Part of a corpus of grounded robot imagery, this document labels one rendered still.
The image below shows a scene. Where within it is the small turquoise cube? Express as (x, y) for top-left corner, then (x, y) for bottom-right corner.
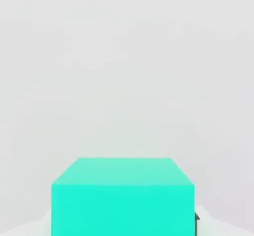
(51, 157), (195, 236)

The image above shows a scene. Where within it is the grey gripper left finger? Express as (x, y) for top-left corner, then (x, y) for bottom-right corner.
(0, 208), (52, 236)

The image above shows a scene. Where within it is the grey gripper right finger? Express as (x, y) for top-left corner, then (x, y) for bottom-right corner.
(194, 205), (254, 236)

